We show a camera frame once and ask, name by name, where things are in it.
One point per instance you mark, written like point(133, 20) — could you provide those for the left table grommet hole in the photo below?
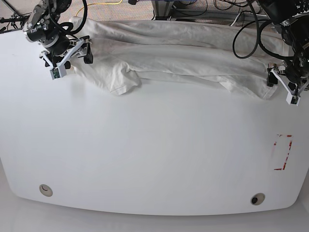
point(45, 190)

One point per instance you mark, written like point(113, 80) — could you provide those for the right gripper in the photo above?
point(59, 40)

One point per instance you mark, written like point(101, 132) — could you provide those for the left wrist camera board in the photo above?
point(292, 99)

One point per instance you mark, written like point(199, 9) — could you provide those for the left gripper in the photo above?
point(295, 76)

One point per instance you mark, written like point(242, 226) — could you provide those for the white printed T-shirt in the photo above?
point(126, 52)

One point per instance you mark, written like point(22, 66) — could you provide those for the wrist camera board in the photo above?
point(57, 73)
point(292, 99)

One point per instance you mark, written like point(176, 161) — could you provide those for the black tripod legs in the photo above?
point(15, 22)

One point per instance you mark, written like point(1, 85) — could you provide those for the table grommet hole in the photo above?
point(257, 199)
point(45, 190)

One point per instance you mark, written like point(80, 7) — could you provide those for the red tape rectangle marking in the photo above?
point(281, 151)

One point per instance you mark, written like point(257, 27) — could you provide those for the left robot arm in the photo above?
point(293, 18)

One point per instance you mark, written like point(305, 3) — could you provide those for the right table grommet hole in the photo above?
point(257, 199)

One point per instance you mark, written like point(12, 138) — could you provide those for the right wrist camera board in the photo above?
point(57, 73)

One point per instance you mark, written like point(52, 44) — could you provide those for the aluminium frame post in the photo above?
point(162, 9)

